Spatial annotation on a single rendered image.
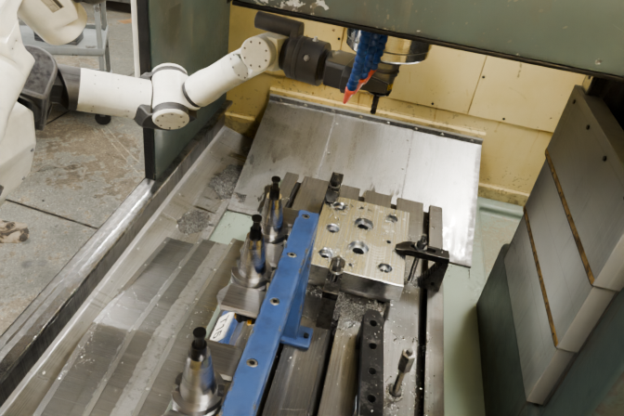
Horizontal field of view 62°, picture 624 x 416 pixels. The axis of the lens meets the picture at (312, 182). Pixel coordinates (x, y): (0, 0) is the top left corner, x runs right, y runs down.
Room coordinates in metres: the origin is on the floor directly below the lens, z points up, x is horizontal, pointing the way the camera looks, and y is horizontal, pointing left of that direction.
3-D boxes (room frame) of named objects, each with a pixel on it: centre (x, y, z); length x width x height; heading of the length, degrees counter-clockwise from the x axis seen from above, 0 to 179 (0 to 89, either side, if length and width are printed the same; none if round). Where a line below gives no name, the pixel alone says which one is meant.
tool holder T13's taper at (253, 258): (0.60, 0.07, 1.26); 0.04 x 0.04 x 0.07
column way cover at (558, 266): (0.91, -0.54, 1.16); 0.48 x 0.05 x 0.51; 173
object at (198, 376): (0.38, 0.10, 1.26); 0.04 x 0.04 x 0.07
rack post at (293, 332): (0.76, 0.00, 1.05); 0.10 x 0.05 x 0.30; 83
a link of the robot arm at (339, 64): (0.99, 0.00, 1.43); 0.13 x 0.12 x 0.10; 164
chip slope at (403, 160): (1.62, -0.17, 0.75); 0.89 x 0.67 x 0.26; 83
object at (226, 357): (0.44, 0.09, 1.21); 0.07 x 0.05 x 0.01; 83
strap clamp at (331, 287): (0.86, -0.08, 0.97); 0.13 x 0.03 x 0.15; 173
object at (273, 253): (0.66, 0.06, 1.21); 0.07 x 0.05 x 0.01; 83
